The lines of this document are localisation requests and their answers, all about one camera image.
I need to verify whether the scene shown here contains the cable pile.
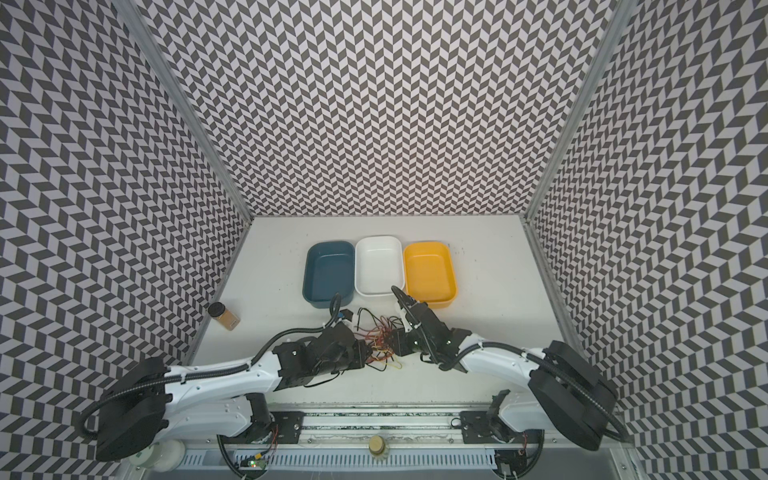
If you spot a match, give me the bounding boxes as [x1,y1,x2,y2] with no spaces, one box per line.
[355,307,409,373]

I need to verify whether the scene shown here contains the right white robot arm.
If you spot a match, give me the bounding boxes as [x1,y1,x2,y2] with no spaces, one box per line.
[387,295,630,451]

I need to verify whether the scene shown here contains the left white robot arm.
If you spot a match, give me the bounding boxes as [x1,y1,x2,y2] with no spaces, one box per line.
[74,298,372,461]

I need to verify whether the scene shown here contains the yellow tray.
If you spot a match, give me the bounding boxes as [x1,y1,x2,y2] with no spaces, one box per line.
[404,241,458,308]

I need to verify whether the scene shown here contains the dark teal tray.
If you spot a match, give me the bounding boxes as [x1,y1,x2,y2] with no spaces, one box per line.
[302,241,355,309]

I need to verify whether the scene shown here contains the white tray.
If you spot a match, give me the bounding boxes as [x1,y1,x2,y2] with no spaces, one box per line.
[354,236,406,297]

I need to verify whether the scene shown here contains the brass knob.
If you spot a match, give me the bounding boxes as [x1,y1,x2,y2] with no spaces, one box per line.
[368,435,388,458]

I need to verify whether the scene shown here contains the left spice jar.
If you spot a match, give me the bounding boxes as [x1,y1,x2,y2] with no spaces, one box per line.
[207,302,240,331]

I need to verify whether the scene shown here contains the aluminium front rail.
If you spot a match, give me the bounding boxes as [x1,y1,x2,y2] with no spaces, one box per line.
[137,405,625,450]

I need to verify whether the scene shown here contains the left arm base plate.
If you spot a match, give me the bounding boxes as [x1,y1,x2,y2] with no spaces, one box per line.
[237,411,305,445]

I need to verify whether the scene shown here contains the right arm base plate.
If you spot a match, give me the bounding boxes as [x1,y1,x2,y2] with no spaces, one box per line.
[459,411,514,444]

